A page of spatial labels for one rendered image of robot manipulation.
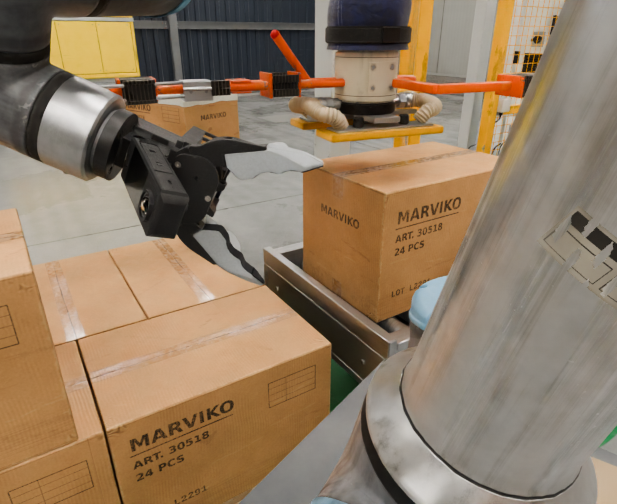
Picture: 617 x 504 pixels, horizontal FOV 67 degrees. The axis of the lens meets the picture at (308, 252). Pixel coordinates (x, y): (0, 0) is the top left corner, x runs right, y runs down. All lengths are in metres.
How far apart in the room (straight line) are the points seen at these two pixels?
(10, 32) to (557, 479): 0.49
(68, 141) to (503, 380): 0.40
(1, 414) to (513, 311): 0.99
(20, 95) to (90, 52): 7.89
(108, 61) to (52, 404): 7.58
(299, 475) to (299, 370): 0.60
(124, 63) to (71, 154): 8.00
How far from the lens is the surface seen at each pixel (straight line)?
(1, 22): 0.47
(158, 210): 0.40
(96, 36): 8.40
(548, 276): 0.22
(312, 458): 0.76
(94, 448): 1.19
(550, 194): 0.21
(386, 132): 1.27
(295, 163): 0.45
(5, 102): 0.50
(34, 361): 1.04
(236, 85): 1.21
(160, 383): 1.25
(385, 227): 1.28
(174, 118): 2.76
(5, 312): 0.98
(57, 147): 0.49
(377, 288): 1.35
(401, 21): 1.32
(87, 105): 0.48
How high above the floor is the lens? 1.32
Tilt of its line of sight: 25 degrees down
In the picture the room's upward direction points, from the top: straight up
